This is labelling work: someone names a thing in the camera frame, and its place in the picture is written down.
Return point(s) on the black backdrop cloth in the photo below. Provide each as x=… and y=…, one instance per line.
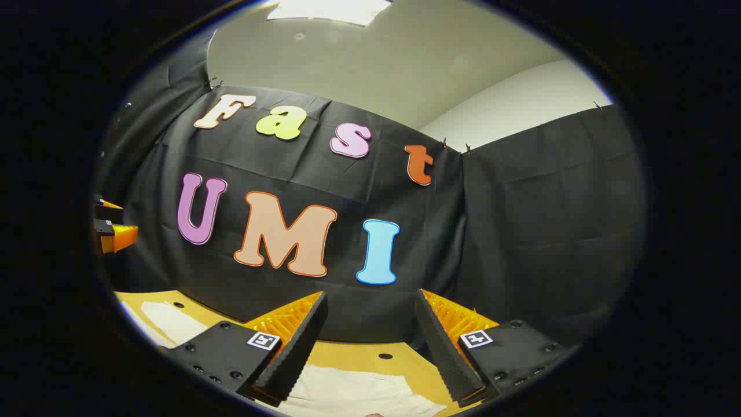
x=521, y=220

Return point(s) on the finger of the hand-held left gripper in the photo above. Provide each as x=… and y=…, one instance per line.
x=107, y=203
x=118, y=237

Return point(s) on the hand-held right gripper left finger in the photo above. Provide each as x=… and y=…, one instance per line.
x=301, y=341

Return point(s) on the ceiling light panel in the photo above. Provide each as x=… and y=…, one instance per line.
x=330, y=10

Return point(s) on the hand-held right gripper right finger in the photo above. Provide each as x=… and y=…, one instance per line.
x=443, y=347

